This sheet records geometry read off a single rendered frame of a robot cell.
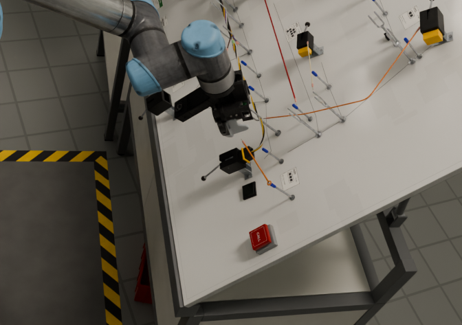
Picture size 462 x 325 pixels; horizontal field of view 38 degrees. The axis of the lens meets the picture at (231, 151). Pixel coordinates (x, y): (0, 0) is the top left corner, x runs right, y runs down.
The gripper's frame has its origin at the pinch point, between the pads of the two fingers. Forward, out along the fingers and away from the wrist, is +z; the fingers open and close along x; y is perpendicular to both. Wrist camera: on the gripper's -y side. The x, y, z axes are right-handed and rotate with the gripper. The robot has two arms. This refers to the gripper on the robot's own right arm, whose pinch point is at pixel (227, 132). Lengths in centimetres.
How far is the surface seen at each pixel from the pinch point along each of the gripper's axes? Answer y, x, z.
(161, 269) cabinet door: -36, -4, 66
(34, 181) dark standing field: -102, 59, 102
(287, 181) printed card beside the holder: 10.6, -4.6, 19.8
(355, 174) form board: 27.0, -9.9, 12.3
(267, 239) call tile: 4.0, -19.7, 19.0
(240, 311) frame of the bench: -9, -27, 49
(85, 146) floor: -84, 80, 114
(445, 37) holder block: 53, 15, -1
